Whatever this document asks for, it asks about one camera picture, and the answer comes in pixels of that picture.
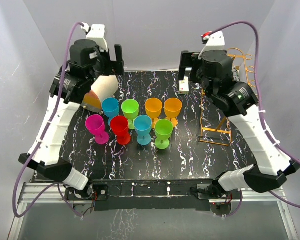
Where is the dark blue wine glass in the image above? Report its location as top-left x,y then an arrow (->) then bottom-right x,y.
101,97 -> 120,125

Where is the pale green wine glass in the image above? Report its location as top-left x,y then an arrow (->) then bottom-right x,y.
121,99 -> 140,130

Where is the yellow wine glass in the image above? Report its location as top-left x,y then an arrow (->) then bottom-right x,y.
145,98 -> 163,129
164,98 -> 183,127

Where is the red wine glass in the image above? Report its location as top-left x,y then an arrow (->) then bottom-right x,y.
110,115 -> 131,146

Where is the magenta wine glass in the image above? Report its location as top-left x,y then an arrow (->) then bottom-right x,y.
85,114 -> 110,145

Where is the light blue wine glass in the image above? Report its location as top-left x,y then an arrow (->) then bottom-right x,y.
133,115 -> 152,146

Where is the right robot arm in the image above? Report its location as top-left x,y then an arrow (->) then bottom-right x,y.
178,50 -> 300,199

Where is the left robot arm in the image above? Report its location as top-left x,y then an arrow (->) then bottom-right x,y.
18,39 -> 125,200

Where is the white cylindrical drum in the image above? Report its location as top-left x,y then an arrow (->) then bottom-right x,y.
80,75 -> 119,114

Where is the small white box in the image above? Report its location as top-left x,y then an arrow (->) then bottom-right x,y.
178,76 -> 190,95

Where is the black front base bar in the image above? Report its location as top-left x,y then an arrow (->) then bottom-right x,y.
92,179 -> 211,211

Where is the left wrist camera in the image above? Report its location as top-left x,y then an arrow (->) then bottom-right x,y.
81,22 -> 109,53

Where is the gold wire glass rack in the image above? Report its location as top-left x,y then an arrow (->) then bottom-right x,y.
198,47 -> 256,147

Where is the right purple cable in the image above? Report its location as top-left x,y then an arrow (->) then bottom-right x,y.
204,20 -> 300,218

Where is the purple cable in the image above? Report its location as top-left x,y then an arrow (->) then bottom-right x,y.
204,20 -> 300,218
12,21 -> 91,218

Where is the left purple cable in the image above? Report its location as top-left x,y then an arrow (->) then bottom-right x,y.
12,21 -> 91,218

